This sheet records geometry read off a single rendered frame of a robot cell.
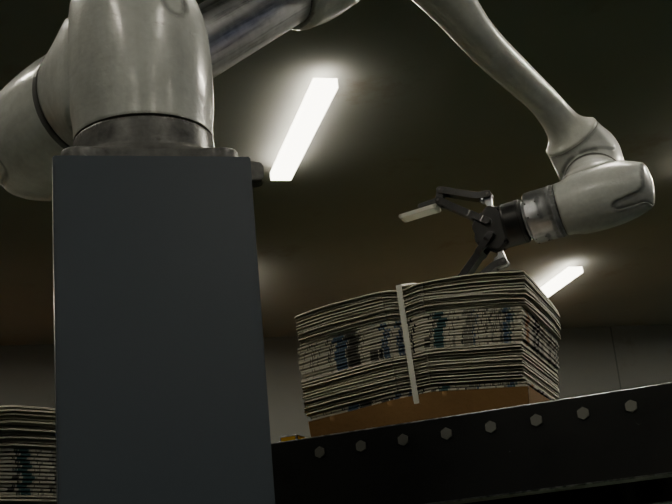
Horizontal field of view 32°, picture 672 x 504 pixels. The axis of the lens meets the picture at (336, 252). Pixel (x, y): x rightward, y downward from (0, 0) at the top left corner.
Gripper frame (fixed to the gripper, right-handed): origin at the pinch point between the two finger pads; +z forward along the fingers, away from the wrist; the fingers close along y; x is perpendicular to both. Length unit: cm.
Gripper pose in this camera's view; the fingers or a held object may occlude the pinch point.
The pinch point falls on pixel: (414, 252)
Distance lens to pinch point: 201.5
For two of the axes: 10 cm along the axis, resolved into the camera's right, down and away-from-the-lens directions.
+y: 1.7, 9.2, -3.4
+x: 3.7, 2.6, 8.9
